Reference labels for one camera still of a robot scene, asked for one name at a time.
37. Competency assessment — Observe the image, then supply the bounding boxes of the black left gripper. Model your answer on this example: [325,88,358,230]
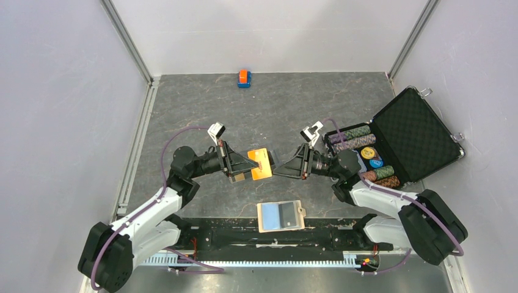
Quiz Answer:
[189,140,258,179]

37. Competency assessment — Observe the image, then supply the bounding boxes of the gold VIP credit card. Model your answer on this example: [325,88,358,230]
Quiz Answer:
[247,148,273,181]

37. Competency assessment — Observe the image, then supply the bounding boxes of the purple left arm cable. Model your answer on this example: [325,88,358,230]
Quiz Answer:
[89,125,226,292]

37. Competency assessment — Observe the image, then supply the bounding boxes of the white slotted cable duct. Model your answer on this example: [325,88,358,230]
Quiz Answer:
[139,251,378,269]

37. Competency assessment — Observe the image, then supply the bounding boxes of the beige leather card holder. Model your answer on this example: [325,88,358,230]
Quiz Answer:
[257,200,306,233]

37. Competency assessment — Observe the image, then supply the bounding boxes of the aluminium frame post right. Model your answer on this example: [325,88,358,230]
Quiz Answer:
[387,0,440,82]

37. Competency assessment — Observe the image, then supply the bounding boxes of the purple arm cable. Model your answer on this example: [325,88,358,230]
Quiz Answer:
[321,117,465,276]
[89,125,226,292]

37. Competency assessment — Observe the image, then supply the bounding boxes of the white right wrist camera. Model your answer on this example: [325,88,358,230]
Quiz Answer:
[300,121,323,148]

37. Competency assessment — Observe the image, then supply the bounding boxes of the green blue poker chip stack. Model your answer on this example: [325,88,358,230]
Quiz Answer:
[328,125,371,144]

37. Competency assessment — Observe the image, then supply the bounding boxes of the black poker chip case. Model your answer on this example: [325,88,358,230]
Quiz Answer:
[323,86,465,189]

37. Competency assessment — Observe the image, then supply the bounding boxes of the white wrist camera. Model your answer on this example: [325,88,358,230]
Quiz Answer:
[207,122,226,147]
[300,121,323,148]

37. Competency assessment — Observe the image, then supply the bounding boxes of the blue round chip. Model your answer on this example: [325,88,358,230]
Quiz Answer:
[369,157,384,168]

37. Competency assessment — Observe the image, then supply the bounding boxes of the purple poker chip stack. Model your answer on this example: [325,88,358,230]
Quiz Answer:
[332,134,376,153]

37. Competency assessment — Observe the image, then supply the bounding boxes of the aluminium frame post left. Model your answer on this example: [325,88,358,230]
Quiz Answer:
[100,0,154,85]

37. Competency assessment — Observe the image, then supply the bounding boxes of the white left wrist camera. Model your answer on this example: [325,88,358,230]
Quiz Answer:
[207,122,226,147]

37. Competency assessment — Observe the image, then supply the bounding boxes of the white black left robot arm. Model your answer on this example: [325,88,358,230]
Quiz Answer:
[78,140,261,292]

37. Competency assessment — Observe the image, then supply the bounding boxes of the blue patterned playing card deck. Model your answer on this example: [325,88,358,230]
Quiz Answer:
[353,150,368,173]

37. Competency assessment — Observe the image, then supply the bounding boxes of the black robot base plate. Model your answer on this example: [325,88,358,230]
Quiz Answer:
[166,215,393,261]

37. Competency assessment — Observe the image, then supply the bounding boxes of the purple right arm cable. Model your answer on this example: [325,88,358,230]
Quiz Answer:
[321,117,465,276]

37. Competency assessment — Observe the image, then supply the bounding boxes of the aluminium frame post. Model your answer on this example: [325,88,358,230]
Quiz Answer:
[387,0,440,82]
[100,0,154,85]

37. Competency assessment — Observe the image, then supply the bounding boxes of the black and yellow credit cards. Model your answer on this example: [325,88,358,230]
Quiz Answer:
[230,150,281,184]

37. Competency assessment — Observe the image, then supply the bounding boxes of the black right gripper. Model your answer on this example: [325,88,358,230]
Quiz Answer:
[272,143,343,180]

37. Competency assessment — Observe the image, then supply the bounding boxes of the brown poker chip stack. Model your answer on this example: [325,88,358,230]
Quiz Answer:
[361,165,401,188]

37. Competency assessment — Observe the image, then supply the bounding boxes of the orange and blue toy car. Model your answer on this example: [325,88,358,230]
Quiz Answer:
[237,69,252,89]

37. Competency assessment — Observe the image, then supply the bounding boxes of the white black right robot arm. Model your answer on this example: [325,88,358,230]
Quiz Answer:
[273,143,469,266]

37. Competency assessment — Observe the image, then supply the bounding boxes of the yellow dealer button chip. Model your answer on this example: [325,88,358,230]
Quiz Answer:
[360,146,378,160]

